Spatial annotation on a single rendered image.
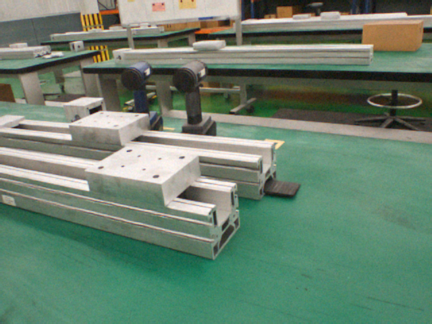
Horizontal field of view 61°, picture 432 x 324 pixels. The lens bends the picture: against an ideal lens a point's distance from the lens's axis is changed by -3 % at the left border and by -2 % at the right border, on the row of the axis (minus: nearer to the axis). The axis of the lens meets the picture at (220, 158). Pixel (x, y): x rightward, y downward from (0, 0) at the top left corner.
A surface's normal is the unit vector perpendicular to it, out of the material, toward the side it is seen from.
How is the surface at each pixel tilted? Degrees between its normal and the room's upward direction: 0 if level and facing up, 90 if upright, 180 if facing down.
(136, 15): 90
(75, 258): 0
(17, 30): 90
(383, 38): 89
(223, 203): 90
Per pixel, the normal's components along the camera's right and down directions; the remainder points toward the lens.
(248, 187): -0.45, 0.39
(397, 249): -0.09, -0.91
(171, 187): 0.89, 0.11
